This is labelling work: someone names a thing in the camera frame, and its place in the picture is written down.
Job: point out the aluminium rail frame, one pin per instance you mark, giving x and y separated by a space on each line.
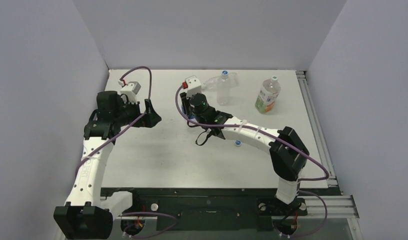
174 154

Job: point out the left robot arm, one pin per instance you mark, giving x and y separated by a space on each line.
84 215

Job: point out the blue white bottle cap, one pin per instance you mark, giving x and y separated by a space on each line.
238 143

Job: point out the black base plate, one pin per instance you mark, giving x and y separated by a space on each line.
211 209

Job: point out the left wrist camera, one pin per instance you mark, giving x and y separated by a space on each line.
130 91

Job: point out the blue label bottle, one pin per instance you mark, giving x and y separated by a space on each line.
190 115

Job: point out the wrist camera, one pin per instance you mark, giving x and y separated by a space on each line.
192 85
130 91

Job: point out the clear bottle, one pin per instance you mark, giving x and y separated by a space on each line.
223 88
210 84

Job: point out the green orange label bottle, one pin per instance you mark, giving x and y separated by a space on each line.
267 95

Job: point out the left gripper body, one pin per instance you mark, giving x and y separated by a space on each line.
127 112

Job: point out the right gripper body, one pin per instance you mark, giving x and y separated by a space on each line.
184 103

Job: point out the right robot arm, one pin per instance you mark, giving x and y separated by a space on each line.
287 152

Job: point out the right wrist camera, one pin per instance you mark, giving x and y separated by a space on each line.
192 85

